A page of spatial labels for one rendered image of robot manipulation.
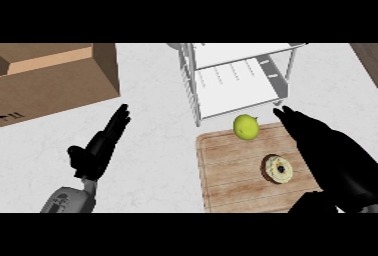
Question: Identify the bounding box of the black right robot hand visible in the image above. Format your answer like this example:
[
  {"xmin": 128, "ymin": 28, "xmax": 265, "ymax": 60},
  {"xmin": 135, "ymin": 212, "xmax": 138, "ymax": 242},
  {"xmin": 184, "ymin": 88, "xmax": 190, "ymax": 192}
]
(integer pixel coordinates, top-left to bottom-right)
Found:
[{"xmin": 272, "ymin": 105, "xmax": 378, "ymax": 214}]

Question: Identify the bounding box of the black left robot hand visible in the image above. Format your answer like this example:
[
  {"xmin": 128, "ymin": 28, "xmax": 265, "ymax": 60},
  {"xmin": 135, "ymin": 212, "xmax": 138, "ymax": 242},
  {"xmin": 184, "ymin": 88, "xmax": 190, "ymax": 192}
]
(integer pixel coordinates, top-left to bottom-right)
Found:
[{"xmin": 67, "ymin": 103, "xmax": 134, "ymax": 182}]

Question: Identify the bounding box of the wooden cutting board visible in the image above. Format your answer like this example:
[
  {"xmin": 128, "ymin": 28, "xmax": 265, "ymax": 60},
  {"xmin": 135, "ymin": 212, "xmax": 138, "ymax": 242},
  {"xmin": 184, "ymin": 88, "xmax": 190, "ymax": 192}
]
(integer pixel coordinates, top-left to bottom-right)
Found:
[{"xmin": 196, "ymin": 121, "xmax": 325, "ymax": 214}]

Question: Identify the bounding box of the green apple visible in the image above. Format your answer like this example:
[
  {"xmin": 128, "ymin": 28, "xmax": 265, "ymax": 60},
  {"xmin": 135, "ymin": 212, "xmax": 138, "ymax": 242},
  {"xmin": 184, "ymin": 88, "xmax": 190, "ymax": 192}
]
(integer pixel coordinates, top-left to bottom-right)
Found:
[{"xmin": 232, "ymin": 113, "xmax": 262, "ymax": 141}]

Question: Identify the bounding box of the brown cardboard box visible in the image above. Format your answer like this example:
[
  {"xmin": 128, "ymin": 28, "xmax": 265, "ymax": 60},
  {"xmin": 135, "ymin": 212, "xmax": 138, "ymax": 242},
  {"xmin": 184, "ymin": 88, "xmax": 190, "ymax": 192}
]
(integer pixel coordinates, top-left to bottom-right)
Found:
[{"xmin": 0, "ymin": 43, "xmax": 123, "ymax": 128}]

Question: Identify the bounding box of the dark brown wooden panel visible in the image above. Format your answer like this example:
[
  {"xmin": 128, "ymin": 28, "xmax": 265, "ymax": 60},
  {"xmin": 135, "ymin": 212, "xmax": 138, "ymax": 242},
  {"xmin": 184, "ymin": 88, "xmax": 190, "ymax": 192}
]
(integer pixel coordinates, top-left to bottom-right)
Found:
[{"xmin": 349, "ymin": 43, "xmax": 378, "ymax": 88}]

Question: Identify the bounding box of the white wire tiered basket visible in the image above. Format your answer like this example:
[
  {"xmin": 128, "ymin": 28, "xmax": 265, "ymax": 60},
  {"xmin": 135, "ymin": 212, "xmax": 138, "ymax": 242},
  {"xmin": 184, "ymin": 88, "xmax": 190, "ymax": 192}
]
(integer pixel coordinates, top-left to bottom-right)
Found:
[{"xmin": 167, "ymin": 43, "xmax": 311, "ymax": 128}]

